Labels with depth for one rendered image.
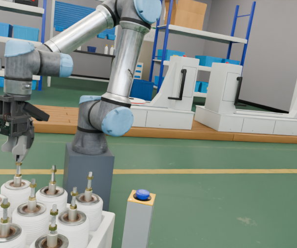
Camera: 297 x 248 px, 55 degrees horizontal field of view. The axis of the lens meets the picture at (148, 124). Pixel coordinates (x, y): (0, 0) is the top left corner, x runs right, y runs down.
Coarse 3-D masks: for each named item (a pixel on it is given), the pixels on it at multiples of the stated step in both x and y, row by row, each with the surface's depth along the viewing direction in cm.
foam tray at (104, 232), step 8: (104, 216) 95; (112, 216) 95; (104, 224) 90; (112, 224) 95; (96, 232) 85; (104, 232) 86; (112, 232) 97; (88, 240) 84; (96, 240) 81; (104, 240) 87
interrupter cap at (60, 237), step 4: (44, 236) 68; (60, 236) 69; (64, 236) 69; (36, 240) 66; (40, 240) 67; (44, 240) 67; (60, 240) 68; (64, 240) 68; (36, 244) 65; (40, 244) 65; (44, 244) 66; (60, 244) 66; (64, 244) 66; (68, 244) 67
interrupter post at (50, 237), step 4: (48, 232) 65; (56, 232) 66; (48, 236) 65; (52, 236) 65; (56, 236) 65; (48, 240) 65; (52, 240) 65; (56, 240) 66; (48, 244) 65; (52, 244) 65; (56, 244) 66
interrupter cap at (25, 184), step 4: (12, 180) 94; (24, 180) 95; (4, 184) 91; (8, 184) 91; (12, 184) 92; (24, 184) 93; (28, 184) 93; (8, 188) 89; (12, 188) 89; (16, 188) 89; (20, 188) 89; (24, 188) 90
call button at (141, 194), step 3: (138, 189) 83; (141, 189) 83; (144, 189) 83; (138, 192) 81; (141, 192) 81; (144, 192) 81; (147, 192) 81; (138, 195) 80; (141, 195) 80; (144, 195) 80; (147, 195) 80; (141, 198) 80; (144, 198) 80
